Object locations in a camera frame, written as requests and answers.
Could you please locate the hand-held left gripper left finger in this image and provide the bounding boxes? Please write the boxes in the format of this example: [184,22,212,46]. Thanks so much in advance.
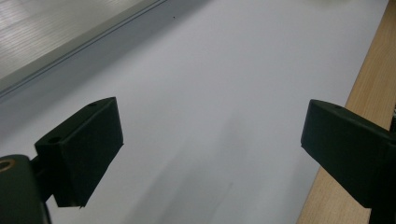
[34,96,124,209]

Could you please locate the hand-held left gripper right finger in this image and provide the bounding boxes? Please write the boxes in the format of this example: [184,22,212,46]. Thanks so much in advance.
[300,99,396,210]

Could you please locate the white table mat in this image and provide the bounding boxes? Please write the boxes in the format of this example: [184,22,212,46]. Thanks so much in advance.
[0,0,390,224]

